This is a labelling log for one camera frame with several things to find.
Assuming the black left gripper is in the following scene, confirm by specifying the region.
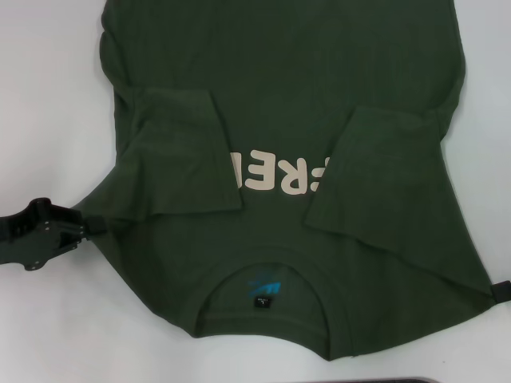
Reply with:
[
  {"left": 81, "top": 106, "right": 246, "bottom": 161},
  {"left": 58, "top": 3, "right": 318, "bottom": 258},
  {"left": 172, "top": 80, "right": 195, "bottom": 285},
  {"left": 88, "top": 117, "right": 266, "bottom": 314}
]
[{"left": 0, "top": 197, "right": 108, "bottom": 272}]

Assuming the dark green FREE t-shirt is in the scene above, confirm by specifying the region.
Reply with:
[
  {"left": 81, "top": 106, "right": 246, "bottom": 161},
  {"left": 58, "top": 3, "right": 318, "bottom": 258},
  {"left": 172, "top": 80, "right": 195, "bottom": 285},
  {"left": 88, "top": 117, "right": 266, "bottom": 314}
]
[{"left": 75, "top": 0, "right": 500, "bottom": 357}]

